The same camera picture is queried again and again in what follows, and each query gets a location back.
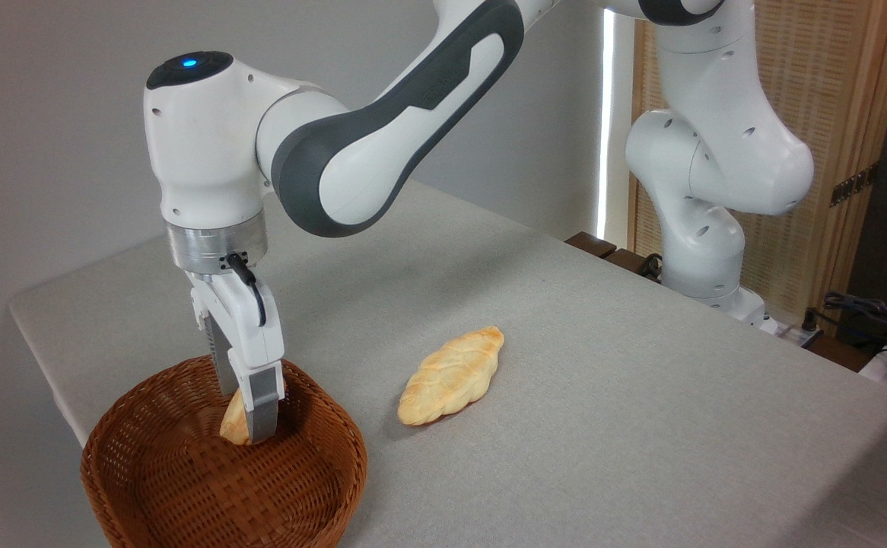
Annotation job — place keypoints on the dark wooden block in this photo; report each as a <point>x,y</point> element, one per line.
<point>626,262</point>
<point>592,244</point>

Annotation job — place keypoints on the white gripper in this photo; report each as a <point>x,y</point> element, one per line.
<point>249,327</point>

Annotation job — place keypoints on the grey tablecloth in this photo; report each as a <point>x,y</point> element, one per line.
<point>603,426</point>

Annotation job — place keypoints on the dark wooden board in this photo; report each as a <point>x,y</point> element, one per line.
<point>839,354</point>

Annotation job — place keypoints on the round bread roll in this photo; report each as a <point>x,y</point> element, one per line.
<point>235,422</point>

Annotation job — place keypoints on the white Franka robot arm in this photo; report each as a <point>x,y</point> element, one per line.
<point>428,91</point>

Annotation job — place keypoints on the braided long bread loaf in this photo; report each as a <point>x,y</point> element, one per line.
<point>451,377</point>

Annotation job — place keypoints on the wooden woven folding screen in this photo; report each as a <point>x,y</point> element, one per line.
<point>847,91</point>

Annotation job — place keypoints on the white power strip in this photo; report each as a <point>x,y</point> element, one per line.
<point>797,333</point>

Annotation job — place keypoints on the brown wicker basket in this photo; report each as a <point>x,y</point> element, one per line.
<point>177,487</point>

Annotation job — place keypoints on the dark metal screen hinge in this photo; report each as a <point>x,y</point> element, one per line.
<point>854,185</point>

